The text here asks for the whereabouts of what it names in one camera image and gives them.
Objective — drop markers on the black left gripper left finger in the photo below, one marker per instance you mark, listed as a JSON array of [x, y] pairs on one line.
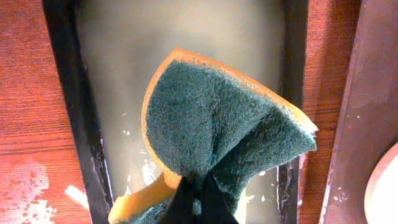
[[180, 209]]

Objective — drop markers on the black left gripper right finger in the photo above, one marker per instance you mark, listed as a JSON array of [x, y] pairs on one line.
[[214, 209]]

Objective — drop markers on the yellow green sponge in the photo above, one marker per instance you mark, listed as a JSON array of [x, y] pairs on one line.
[[201, 116]]

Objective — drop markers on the white plate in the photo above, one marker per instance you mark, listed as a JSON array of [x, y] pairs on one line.
[[380, 200]]

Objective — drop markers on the black water tray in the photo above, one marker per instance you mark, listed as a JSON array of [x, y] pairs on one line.
[[107, 51]]

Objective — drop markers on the dark brown serving tray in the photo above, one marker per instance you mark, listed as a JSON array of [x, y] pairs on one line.
[[367, 126]]

